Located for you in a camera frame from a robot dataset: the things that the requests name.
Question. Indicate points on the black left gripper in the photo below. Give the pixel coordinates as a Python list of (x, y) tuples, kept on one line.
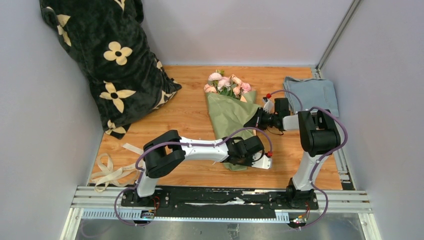
[(248, 164)]

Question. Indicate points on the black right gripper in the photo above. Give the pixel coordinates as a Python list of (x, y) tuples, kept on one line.
[(256, 121)]

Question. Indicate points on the peach green wrapping paper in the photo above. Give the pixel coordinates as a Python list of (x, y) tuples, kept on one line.
[(228, 114)]

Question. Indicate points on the pink fake flower bunch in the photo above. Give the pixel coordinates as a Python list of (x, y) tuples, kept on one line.
[(229, 86)]

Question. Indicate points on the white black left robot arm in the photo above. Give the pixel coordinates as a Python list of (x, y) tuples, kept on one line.
[(163, 154)]

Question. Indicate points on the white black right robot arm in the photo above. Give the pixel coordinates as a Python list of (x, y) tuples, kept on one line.
[(318, 137)]

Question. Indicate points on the light blue denim cloth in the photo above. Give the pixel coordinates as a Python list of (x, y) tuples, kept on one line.
[(307, 93)]

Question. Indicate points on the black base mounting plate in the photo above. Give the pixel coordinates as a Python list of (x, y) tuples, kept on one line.
[(223, 203)]

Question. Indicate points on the black floral plush blanket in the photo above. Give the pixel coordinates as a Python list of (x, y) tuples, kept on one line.
[(105, 37)]

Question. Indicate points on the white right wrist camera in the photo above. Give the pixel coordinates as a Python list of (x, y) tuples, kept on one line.
[(268, 105)]

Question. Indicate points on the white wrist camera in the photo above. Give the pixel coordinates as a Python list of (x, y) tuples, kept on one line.
[(268, 105), (262, 162)]

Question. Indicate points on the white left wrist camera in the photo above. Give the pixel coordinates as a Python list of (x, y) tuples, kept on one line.
[(262, 162)]

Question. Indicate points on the aluminium frame rails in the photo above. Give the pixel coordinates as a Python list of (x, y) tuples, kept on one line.
[(333, 205)]

